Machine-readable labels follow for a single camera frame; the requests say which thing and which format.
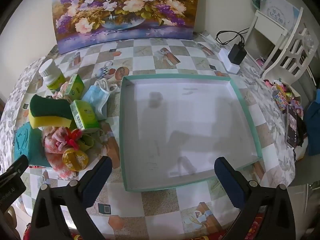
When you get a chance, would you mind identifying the pink white fuzzy cloth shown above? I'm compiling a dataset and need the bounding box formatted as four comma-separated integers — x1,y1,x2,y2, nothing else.
42,126,77,180

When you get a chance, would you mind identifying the red pink flower hair tie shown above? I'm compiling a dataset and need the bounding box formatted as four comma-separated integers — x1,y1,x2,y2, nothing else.
51,127,83,151

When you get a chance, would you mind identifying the yellow green sponge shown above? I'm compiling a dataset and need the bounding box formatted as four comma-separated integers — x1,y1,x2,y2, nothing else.
28,94,74,129

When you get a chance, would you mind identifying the lime green cloth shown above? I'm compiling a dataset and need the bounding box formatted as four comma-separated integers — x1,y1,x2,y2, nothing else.
77,129,105,152

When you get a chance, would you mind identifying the green tissue pack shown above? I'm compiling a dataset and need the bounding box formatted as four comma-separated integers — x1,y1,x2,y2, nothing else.
64,74,85,101
71,100,100,133

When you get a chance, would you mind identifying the blue face mask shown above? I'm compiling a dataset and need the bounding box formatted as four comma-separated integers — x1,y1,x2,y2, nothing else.
81,78,120,121

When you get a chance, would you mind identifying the teal plastic toy case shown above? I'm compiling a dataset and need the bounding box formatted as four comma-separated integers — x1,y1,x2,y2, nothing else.
14,122,51,167

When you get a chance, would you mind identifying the patterned tablecloth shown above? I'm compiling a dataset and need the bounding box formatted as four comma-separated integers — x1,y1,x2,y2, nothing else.
1,36,296,239

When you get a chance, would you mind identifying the smartphone black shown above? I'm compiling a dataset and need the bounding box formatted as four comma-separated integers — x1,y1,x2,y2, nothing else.
285,105,297,148

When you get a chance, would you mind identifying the teal shallow tray box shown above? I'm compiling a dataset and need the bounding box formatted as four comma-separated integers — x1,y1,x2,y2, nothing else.
119,74,262,192

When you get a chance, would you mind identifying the white pill bottle green label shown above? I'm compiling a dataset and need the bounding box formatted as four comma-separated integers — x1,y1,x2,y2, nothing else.
39,59,66,94

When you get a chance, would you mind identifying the green tissue pack upright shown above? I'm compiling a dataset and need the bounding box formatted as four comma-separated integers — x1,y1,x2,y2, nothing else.
64,74,85,101

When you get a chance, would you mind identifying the white power strip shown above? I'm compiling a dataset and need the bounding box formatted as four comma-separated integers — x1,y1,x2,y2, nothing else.
218,48,240,74

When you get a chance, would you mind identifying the black power adapter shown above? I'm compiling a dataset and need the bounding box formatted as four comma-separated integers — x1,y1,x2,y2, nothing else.
228,42,247,65

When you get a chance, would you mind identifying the flower painting canvas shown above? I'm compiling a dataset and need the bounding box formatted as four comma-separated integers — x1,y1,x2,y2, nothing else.
52,0,198,54

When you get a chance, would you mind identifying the black cable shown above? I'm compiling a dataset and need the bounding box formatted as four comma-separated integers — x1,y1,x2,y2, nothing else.
215,27,250,46

